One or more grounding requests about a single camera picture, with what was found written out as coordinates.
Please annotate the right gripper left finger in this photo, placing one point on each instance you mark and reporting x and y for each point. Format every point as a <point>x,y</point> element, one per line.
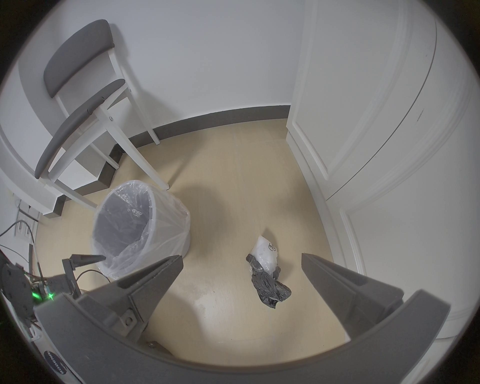
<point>135,296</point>

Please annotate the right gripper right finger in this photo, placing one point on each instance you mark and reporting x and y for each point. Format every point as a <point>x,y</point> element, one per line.
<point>348,300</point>

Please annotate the clear plastic bag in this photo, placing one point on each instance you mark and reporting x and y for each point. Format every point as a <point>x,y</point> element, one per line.
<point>157,240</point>

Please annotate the white trash bin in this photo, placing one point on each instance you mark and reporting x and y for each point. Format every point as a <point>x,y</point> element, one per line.
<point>112,225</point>

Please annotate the crumpled black plastic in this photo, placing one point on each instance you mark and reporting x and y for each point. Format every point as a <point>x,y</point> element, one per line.
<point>270,289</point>

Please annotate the white chair dark grey cushions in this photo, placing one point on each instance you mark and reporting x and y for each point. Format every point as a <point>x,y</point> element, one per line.
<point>78,112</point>

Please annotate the white wardrobe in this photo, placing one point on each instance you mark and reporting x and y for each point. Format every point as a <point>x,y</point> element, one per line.
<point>375,93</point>

